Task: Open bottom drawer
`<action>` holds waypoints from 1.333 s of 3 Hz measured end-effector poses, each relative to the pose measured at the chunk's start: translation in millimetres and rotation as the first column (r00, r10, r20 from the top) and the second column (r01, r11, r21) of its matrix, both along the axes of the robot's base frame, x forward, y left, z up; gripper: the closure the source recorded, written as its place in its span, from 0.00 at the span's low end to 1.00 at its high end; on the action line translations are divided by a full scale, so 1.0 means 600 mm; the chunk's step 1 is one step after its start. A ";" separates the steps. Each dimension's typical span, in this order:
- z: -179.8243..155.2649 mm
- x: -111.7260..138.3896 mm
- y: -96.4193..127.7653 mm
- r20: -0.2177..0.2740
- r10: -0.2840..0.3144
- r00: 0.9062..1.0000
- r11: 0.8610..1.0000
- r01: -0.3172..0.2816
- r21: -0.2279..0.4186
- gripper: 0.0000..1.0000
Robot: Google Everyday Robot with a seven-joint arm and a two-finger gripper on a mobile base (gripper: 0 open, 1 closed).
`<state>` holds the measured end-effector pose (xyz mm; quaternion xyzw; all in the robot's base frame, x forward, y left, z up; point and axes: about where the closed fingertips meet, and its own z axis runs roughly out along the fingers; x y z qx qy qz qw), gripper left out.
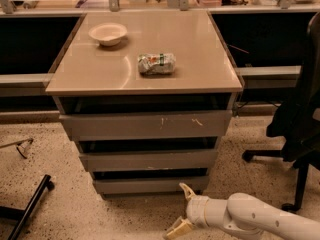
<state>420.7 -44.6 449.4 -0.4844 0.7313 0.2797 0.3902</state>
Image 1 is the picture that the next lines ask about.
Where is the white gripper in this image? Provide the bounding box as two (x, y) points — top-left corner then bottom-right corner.
(163, 183), (209, 240)

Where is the grey bottom drawer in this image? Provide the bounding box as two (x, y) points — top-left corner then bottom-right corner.
(93, 176), (209, 195)

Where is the grey drawer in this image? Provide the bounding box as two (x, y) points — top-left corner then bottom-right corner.
(93, 176), (209, 195)
(79, 149), (217, 172)
(60, 110), (232, 141)

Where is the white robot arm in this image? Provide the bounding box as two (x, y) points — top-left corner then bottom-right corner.
(164, 183), (320, 240)

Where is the grey middle drawer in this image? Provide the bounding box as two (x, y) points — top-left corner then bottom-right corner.
(79, 149), (217, 172)

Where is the grey top drawer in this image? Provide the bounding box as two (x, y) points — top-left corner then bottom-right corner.
(60, 110), (232, 141)

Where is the grey drawer cabinet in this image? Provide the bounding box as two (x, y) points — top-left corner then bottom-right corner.
(45, 9), (244, 198)

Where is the black office chair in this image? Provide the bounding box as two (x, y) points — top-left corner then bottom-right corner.
(242, 12), (320, 212)

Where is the crumpled snack bag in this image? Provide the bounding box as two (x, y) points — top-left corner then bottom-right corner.
(138, 53), (176, 75)

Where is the black chair base leg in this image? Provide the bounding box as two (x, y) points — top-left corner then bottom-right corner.
(0, 174), (55, 240)

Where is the metal tool on floor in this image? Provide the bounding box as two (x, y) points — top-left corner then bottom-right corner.
(0, 138), (34, 159)

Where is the white paper bowl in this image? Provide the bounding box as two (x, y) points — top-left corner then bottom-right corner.
(89, 23), (127, 47)

